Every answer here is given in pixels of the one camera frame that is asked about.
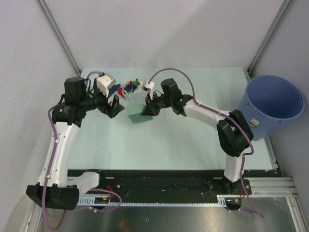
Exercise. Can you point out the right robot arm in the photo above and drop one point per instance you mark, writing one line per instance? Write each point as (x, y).
(234, 134)

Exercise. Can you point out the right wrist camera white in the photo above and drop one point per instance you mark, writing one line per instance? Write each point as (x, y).
(149, 87)

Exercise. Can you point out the green dustpan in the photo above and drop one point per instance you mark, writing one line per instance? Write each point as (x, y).
(134, 110)

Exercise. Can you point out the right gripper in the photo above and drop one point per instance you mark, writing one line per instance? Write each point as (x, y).
(150, 109)

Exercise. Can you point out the blue plastic bin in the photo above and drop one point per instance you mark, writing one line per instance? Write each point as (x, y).
(268, 103)

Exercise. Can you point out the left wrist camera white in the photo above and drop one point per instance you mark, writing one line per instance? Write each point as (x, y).
(104, 83)

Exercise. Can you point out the aluminium frame rail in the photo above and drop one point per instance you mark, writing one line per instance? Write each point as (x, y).
(272, 187)

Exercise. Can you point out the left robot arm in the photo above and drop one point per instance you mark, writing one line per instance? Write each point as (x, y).
(53, 189)

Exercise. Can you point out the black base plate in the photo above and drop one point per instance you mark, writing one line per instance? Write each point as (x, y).
(168, 187)

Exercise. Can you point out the colourful paper scrap pile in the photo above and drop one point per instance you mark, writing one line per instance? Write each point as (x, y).
(129, 87)

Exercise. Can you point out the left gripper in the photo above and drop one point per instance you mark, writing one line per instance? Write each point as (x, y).
(112, 110)

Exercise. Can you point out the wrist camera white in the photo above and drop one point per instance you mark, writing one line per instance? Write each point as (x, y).
(104, 83)
(149, 87)

